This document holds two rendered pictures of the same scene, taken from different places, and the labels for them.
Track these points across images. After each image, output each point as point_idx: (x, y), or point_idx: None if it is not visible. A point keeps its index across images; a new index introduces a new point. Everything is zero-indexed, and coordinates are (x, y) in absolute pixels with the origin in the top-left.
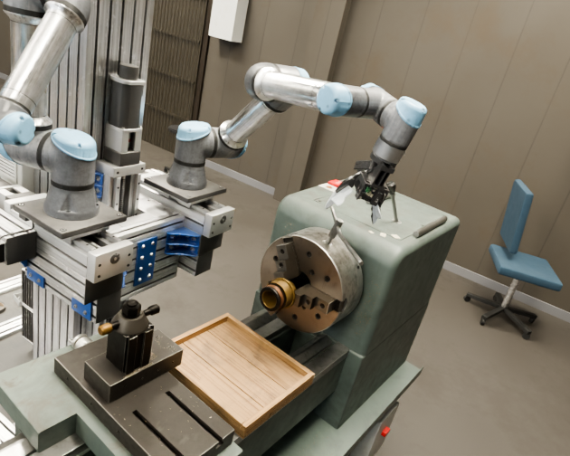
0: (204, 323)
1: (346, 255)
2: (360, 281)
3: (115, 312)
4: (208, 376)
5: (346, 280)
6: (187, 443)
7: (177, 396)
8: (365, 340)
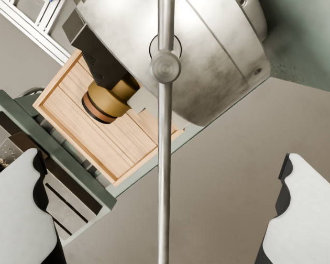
0: (69, 58)
1: (220, 71)
2: (260, 82)
3: None
4: (87, 129)
5: (213, 114)
6: (68, 223)
7: (54, 188)
8: (271, 76)
